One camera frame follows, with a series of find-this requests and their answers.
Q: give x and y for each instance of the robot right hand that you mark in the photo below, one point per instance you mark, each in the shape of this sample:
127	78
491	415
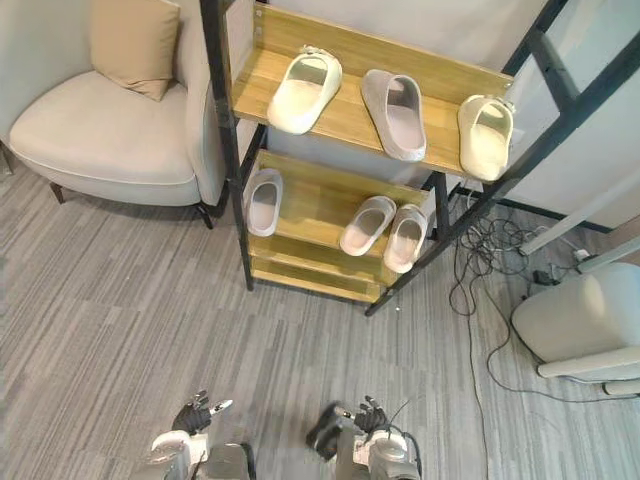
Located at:
372	419

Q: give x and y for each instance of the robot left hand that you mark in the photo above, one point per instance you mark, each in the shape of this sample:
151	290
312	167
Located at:
192	419

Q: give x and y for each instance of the robot dark right foot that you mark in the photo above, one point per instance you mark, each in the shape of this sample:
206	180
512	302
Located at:
324	436

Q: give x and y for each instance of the robot silver left leg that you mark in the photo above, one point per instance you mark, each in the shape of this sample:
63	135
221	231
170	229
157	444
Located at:
231	462

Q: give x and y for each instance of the narrow wooden shelf board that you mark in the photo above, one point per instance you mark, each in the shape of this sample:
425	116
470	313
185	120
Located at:
315	282

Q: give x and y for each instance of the pale pink slipper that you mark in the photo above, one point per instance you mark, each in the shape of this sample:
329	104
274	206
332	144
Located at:
365	227
406	240

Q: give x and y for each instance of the short wooden shelf board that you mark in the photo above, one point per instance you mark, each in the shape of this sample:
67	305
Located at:
315	210

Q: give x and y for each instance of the black power adapter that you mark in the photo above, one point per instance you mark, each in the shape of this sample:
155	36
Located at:
546	276

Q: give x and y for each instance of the pale grey slipper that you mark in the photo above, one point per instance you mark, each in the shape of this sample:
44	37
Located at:
262	205

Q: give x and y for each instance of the white rounded appliance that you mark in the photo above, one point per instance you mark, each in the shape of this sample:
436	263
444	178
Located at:
575	315

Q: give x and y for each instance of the white power strip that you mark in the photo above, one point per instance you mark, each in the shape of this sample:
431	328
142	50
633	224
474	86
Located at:
582	254

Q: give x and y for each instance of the white metal bar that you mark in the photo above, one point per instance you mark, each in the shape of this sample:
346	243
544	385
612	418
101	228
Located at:
575	217

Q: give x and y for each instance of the beige upholstered armchair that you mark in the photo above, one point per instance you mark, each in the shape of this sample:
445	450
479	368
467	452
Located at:
110	145

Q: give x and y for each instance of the cream rubber slipper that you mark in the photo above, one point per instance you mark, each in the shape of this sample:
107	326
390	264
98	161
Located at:
486	140
300	95

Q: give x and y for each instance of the grey fabric slipper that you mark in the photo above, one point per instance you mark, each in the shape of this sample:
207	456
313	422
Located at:
397	117

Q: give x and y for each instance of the wide wooden shelf board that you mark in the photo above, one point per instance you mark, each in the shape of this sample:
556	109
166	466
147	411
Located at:
350	107

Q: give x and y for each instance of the tan square cushion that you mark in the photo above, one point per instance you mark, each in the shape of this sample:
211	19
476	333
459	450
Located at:
132	47

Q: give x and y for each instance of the black metal rack frame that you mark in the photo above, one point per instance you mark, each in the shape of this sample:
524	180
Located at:
227	130

